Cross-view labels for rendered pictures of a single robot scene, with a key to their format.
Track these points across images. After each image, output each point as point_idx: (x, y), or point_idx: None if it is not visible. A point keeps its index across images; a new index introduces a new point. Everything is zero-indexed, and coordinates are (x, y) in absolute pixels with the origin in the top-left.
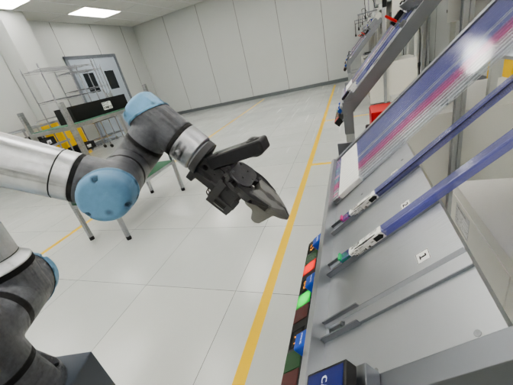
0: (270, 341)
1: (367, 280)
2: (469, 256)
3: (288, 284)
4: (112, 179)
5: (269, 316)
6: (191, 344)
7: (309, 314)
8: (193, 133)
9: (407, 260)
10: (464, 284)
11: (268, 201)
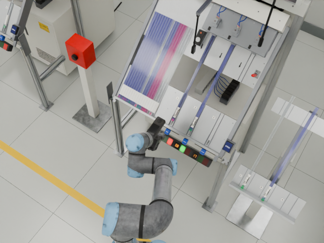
0: (108, 202)
1: (204, 129)
2: (222, 113)
3: (73, 175)
4: (176, 160)
5: (90, 197)
6: None
7: (201, 146)
8: (148, 134)
9: (210, 120)
10: (225, 118)
11: (162, 133)
